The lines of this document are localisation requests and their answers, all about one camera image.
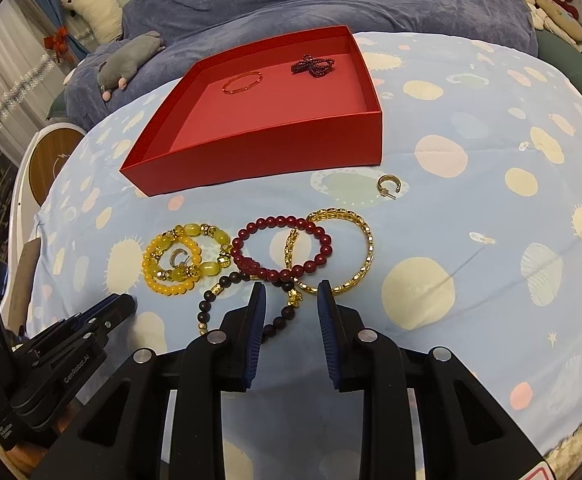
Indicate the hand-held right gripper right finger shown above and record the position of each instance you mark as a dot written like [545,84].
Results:
[329,340]

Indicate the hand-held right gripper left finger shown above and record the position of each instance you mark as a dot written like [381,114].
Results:
[255,332]

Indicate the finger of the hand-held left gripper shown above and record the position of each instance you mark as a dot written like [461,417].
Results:
[113,311]

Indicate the small gold hoop earring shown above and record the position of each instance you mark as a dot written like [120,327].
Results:
[172,259]

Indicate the wide gold hoop earring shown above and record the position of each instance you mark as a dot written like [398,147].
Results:
[382,182]

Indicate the red cardboard box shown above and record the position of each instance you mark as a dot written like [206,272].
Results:
[271,125]

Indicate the white round wooden-top device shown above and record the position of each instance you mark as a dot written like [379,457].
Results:
[51,160]

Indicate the thin gold bangle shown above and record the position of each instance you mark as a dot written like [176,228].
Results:
[224,88]

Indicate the grey plush mouse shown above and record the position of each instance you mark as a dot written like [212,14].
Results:
[126,60]

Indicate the white sheer curtain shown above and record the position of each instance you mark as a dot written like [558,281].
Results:
[1,70]

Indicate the dark red beaded bow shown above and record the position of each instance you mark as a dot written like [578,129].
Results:
[313,66]

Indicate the red curtain bow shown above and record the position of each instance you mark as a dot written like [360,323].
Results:
[57,42]

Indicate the white plush cow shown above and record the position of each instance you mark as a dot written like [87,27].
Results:
[101,15]

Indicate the green sofa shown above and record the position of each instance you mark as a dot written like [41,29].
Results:
[571,70]

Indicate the cream plush toy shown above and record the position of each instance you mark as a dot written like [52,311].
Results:
[558,25]

